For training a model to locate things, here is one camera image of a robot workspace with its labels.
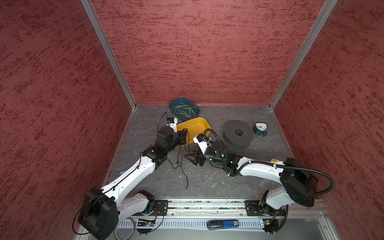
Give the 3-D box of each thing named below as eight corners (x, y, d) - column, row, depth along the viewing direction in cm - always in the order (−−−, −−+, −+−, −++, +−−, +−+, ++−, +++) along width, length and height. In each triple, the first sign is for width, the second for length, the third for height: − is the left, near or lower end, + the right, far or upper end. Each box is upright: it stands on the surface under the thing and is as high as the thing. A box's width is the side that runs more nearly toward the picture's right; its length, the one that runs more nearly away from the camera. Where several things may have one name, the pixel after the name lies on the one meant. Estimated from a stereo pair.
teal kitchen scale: (255, 137, 104) (257, 133, 100) (251, 125, 110) (253, 122, 107) (267, 137, 104) (269, 133, 100) (263, 125, 110) (265, 122, 107)
